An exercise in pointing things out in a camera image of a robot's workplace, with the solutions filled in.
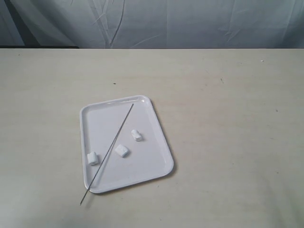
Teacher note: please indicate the white marshmallow tip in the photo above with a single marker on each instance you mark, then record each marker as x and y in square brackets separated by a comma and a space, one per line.
[136, 135]

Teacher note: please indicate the white marshmallow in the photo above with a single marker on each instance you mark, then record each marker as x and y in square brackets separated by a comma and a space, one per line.
[92, 158]
[122, 151]

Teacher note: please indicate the white rectangular plastic tray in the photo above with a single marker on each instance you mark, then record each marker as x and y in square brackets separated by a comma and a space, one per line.
[148, 159]

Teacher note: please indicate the grey wrinkled backdrop cloth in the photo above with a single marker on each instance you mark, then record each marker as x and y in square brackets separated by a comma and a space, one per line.
[109, 24]

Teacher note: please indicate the thin metal skewer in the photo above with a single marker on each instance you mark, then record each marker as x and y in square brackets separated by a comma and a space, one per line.
[106, 155]

